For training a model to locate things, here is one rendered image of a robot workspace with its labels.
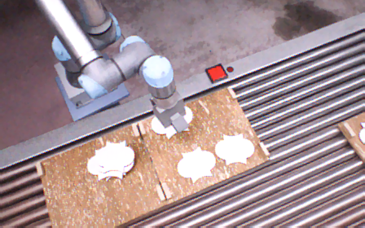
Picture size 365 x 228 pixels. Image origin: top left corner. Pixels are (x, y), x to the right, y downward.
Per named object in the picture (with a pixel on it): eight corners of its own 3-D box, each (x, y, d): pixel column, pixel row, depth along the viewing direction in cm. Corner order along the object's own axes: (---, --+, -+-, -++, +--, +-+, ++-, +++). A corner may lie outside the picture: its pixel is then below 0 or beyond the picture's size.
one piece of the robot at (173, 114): (165, 120, 92) (173, 144, 106) (192, 103, 94) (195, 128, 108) (143, 92, 98) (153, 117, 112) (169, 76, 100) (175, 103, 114)
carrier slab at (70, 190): (39, 164, 130) (37, 162, 129) (136, 124, 136) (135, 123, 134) (59, 252, 114) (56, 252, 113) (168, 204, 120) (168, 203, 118)
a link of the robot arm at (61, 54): (57, 59, 137) (42, 37, 125) (85, 41, 140) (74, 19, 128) (70, 77, 132) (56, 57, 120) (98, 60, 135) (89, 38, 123)
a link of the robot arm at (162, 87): (158, 46, 89) (177, 67, 85) (164, 71, 98) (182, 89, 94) (134, 63, 87) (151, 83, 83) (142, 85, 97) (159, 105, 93)
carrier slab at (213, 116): (138, 124, 136) (137, 122, 134) (228, 88, 141) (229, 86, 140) (169, 204, 120) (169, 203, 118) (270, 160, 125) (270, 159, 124)
